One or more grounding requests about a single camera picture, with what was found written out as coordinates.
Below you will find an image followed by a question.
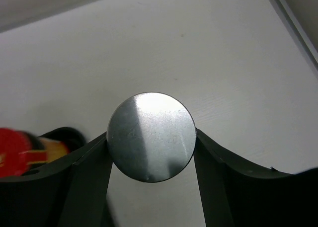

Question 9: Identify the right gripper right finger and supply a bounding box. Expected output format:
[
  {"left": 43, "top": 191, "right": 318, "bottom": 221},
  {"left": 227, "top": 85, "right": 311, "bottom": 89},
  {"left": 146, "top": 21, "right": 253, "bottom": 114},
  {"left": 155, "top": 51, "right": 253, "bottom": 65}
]
[{"left": 194, "top": 130, "right": 318, "bottom": 227}]

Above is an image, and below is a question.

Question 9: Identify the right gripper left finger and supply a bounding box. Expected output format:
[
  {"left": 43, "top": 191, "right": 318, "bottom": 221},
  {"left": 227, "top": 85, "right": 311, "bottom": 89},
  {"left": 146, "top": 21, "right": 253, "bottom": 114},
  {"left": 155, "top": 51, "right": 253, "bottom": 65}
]
[{"left": 0, "top": 134, "right": 113, "bottom": 227}]

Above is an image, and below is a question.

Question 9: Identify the black plastic tray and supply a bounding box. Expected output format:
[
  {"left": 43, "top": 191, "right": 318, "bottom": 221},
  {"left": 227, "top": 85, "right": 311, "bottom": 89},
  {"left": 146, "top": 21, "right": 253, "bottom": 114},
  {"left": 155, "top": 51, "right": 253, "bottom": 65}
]
[{"left": 39, "top": 127, "right": 87, "bottom": 153}]

